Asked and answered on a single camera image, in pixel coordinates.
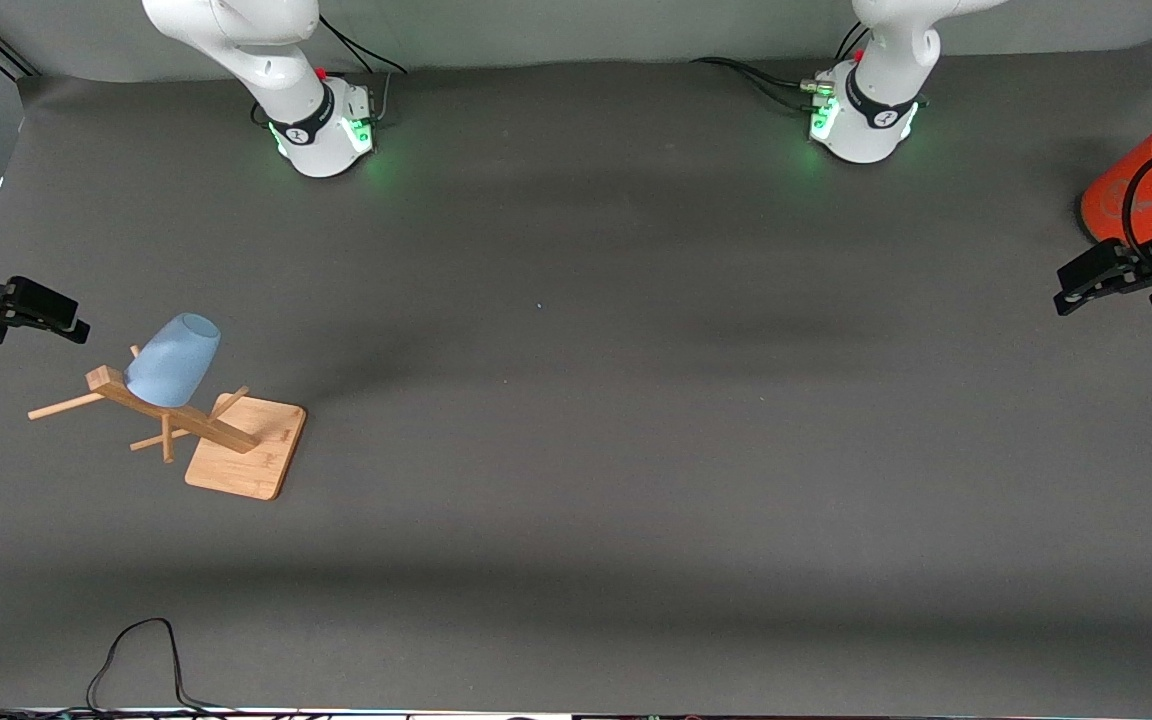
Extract light blue cup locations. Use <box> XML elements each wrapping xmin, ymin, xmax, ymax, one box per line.
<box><xmin>124</xmin><ymin>313</ymin><xmax>222</xmax><ymax>408</ymax></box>

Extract wooden cup rack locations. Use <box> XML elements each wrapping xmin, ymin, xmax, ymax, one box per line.
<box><xmin>28</xmin><ymin>345</ymin><xmax>308</xmax><ymax>501</ymax></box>

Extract orange cylindrical container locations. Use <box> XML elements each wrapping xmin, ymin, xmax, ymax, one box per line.
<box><xmin>1079</xmin><ymin>100</ymin><xmax>1152</xmax><ymax>247</ymax></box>

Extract dark grey table mat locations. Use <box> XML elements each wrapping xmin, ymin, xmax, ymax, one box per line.
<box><xmin>0</xmin><ymin>35</ymin><xmax>1152</xmax><ymax>716</ymax></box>

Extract aluminium frame rail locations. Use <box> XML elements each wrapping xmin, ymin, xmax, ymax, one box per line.
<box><xmin>0</xmin><ymin>8</ymin><xmax>42</xmax><ymax>79</ymax></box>

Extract thin black cable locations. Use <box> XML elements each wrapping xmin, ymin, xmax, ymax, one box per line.
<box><xmin>86</xmin><ymin>618</ymin><xmax>237</xmax><ymax>715</ymax></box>

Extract black left arm base cables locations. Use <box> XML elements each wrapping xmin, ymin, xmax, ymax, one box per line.
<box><xmin>691</xmin><ymin>20</ymin><xmax>872</xmax><ymax>111</ymax></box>

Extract black arm base cables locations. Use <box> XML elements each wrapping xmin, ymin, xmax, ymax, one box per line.
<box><xmin>691</xmin><ymin>20</ymin><xmax>872</xmax><ymax>111</ymax></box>
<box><xmin>319</xmin><ymin>15</ymin><xmax>407</xmax><ymax>126</ymax></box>

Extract black right arm base cables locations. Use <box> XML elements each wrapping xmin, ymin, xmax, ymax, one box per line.
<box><xmin>319</xmin><ymin>15</ymin><xmax>407</xmax><ymax>126</ymax></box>

